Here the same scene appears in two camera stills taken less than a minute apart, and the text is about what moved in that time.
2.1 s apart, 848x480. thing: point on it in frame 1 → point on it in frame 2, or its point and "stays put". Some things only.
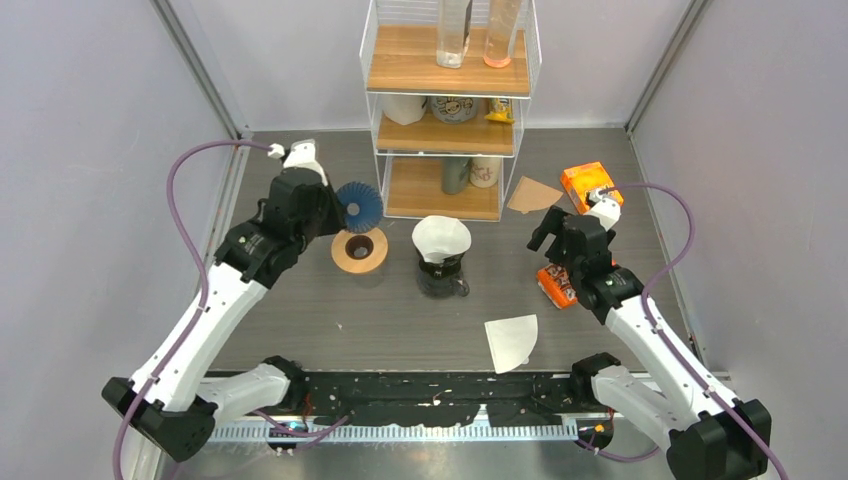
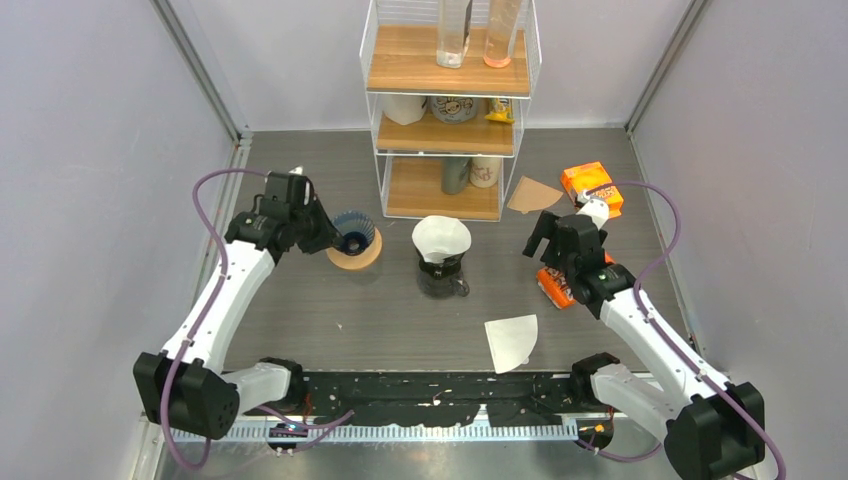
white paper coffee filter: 440,237 stays put
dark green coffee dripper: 448,267 stays put
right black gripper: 553,223 stays put
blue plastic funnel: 361,206 → 357,231
